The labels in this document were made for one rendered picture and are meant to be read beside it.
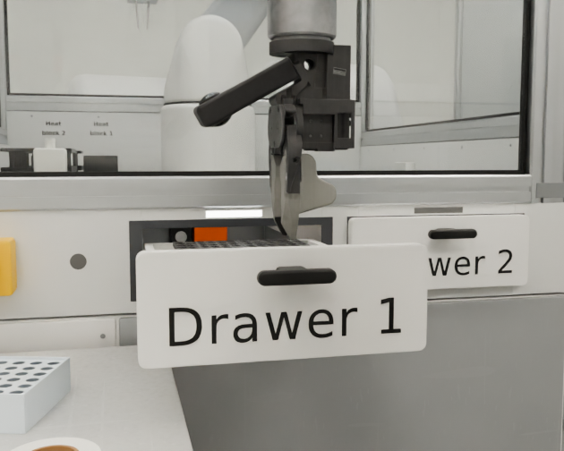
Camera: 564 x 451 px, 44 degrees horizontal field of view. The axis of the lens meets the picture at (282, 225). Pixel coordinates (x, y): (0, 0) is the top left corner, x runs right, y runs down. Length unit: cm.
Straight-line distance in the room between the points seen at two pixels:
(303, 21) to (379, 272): 27
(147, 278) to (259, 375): 43
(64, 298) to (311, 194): 41
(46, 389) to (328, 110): 41
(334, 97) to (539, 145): 48
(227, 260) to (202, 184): 33
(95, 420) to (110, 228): 34
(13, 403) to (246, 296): 24
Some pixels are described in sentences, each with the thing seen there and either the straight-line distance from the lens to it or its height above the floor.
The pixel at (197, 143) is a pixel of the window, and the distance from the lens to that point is 101.
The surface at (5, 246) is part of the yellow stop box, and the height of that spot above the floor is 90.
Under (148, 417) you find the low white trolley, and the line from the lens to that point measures 73.
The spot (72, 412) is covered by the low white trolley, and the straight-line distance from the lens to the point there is 76.
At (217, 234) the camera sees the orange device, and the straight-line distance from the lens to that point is 136.
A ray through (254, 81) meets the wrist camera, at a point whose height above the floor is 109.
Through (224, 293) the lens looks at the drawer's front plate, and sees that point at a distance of 67.
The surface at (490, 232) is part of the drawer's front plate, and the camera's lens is 112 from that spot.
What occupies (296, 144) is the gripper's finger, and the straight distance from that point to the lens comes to 73.
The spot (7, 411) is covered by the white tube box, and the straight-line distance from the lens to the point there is 72.
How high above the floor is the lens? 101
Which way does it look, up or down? 5 degrees down
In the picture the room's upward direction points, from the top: straight up
